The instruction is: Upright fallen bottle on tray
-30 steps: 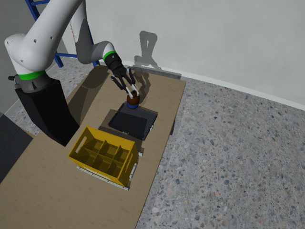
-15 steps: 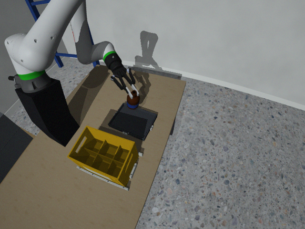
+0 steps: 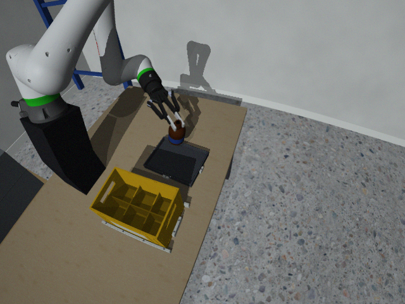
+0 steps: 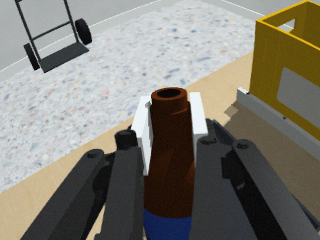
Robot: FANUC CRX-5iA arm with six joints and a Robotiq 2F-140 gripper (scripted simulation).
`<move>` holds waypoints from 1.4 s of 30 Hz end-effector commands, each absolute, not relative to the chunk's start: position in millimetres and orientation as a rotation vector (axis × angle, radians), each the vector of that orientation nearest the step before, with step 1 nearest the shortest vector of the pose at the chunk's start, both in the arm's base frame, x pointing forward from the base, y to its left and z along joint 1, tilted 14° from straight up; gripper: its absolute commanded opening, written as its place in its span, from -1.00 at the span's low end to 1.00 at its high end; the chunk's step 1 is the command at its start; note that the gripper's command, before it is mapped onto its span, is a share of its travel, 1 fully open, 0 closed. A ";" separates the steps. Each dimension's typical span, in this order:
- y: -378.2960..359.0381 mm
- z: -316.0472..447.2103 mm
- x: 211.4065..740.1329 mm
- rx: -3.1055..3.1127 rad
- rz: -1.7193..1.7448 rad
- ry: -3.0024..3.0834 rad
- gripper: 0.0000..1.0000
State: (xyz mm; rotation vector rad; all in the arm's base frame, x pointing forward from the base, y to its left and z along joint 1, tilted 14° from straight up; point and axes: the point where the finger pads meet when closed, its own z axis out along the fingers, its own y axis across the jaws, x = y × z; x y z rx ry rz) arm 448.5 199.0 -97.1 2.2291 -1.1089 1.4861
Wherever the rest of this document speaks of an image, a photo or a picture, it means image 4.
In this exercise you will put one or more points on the grey rectangular tray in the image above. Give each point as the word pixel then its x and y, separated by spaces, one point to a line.
pixel 237 225

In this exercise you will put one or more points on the brown glass bottle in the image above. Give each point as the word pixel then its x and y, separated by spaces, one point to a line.
pixel 169 186

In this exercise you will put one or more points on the yellow open-top crate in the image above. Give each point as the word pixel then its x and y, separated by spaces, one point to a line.
pixel 286 69

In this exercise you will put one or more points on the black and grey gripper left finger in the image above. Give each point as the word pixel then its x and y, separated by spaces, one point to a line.
pixel 72 210

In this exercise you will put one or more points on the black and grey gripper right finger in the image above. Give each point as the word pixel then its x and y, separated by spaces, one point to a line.
pixel 272 211

